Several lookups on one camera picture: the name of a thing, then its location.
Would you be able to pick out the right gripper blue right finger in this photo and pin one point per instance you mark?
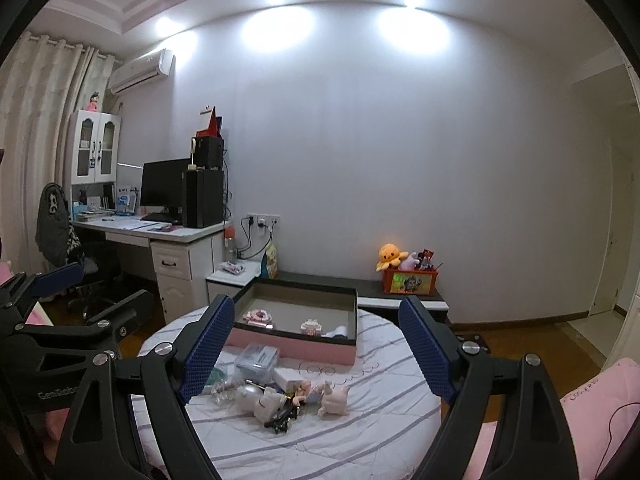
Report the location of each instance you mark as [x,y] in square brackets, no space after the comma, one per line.
[433,346]

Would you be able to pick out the orange octopus plush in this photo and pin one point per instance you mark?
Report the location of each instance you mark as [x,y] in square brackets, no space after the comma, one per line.
[390,255]

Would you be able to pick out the white small box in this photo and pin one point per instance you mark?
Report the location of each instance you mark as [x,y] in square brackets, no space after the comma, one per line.
[287,379]

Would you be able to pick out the white small side cabinet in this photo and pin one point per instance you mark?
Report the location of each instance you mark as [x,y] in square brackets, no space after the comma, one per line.
[226,283]

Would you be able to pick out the pink haired doll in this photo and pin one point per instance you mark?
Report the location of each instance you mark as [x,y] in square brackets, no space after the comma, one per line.
[332,400]

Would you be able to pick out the striped white tablecloth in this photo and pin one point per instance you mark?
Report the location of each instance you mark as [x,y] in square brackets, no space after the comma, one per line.
[391,419]

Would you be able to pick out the black floor scale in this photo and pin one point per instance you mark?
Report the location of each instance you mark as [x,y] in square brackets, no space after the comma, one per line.
[473,344]

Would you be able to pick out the white air conditioner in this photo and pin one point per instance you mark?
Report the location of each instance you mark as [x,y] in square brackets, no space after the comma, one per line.
[153,65]

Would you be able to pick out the clear plastic box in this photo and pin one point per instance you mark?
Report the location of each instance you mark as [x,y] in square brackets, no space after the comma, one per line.
[257,363]

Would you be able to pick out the wall power socket strip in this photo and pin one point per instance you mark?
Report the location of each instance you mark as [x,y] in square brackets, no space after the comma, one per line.
[264,221]

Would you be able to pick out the clear glass perfume bottle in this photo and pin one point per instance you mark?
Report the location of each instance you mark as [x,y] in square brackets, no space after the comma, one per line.
[223,391]

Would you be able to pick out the black computer monitor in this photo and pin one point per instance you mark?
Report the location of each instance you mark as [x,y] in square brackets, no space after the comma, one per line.
[161,186]

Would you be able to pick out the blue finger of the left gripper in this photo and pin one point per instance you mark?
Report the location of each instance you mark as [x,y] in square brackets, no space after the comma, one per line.
[58,280]
[127,315]

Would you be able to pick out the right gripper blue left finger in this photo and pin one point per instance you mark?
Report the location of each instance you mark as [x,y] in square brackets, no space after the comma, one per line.
[199,344]

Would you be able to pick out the black white low bench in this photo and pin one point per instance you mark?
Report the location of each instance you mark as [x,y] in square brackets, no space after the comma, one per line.
[371,296]

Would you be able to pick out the black speaker box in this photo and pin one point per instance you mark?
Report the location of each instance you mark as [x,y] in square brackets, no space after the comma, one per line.
[207,152]

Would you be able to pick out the white desk with drawers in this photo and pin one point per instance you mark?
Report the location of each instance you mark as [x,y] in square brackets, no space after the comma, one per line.
[177,259]

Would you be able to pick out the pink quilt bedding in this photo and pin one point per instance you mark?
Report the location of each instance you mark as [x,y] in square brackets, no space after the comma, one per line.
[600,413]

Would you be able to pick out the black office chair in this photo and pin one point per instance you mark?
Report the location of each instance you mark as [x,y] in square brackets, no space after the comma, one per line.
[59,244]

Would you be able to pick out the purple plush toy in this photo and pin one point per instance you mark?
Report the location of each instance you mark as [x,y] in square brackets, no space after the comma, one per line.
[412,262]

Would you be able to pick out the white astronaut figurine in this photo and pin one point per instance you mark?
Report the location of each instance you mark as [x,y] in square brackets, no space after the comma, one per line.
[263,403]

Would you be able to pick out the red paper bag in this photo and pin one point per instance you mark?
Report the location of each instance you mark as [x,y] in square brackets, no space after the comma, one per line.
[208,122]

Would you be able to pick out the black computer tower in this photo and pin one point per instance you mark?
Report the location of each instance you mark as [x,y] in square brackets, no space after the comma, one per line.
[202,198]

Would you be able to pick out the red toy storage box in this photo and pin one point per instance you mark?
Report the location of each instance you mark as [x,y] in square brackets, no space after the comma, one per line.
[415,282]

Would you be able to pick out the black eiffel tower model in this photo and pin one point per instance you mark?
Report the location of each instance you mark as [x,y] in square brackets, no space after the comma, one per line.
[281,410]

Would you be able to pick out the pink black storage tray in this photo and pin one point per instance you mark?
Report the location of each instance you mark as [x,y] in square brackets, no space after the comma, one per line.
[291,304]

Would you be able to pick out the white wall cabinet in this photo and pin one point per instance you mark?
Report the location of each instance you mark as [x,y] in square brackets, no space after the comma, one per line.
[91,149]

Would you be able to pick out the blue yellow snack bag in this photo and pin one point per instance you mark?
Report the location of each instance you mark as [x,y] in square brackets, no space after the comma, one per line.
[269,262]

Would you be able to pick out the beige curtain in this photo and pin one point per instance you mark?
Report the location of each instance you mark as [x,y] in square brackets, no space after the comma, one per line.
[43,81]

